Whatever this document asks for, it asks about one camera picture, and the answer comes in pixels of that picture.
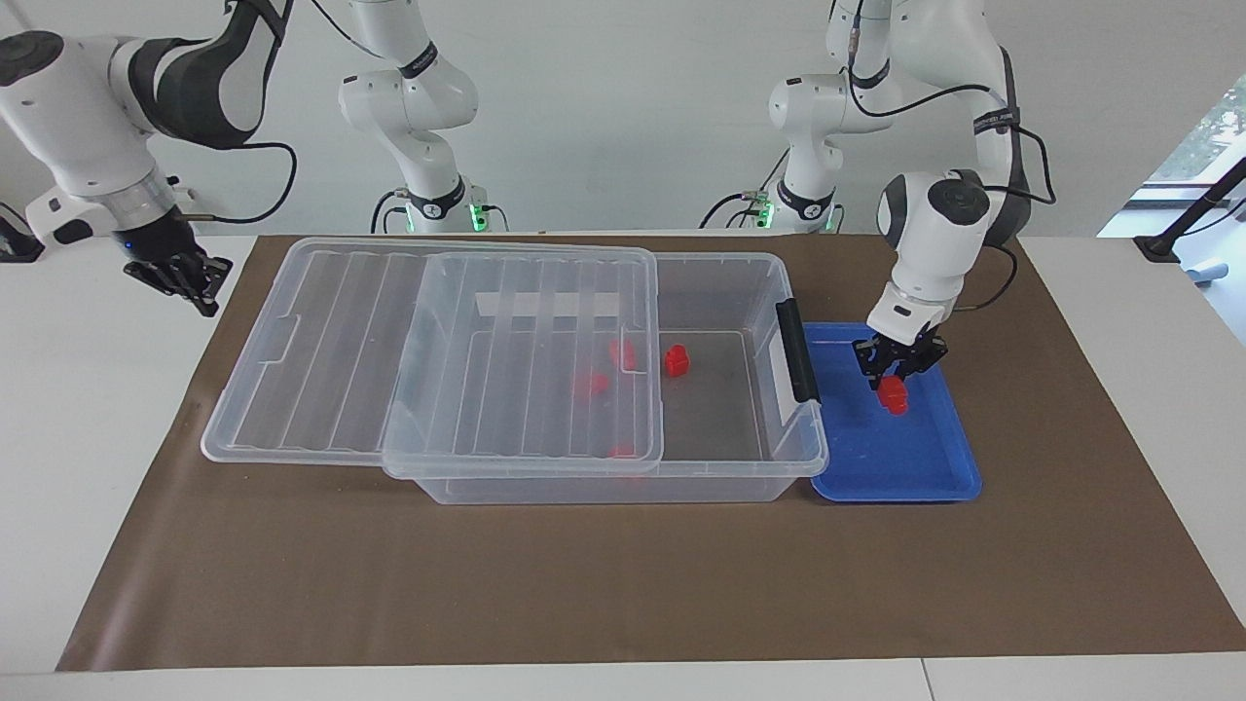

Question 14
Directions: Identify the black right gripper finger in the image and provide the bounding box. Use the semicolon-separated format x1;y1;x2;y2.
190;255;235;318
125;263;196;298

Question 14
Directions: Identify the clear ribbed plastic lid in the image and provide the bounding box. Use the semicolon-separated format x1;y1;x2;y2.
201;237;666;480

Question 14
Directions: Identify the blue plastic tray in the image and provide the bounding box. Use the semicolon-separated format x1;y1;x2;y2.
803;322;982;503

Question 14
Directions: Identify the clear plastic storage box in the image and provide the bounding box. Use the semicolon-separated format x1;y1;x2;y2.
385;251;830;505

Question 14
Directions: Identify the white label on box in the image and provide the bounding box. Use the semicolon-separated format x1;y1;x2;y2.
477;291;621;318

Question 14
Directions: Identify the black table clamp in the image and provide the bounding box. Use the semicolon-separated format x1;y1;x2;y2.
0;203;48;262

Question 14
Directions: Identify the brown table mat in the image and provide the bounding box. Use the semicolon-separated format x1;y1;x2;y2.
55;234;1246;673

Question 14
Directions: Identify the black box latch handle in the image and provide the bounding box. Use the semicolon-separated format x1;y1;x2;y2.
775;298;822;404

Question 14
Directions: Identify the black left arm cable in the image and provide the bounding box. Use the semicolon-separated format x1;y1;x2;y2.
845;0;1058;314

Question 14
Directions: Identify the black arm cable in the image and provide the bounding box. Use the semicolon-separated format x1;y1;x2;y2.
845;0;1058;314
180;141;298;225

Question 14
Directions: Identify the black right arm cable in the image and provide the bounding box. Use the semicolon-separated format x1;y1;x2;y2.
180;141;298;225

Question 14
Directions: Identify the black base cable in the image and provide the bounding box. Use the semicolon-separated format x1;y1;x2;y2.
370;189;415;235
701;146;791;231

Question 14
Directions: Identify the black camera stand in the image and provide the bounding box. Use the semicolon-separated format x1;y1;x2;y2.
1134;156;1246;264

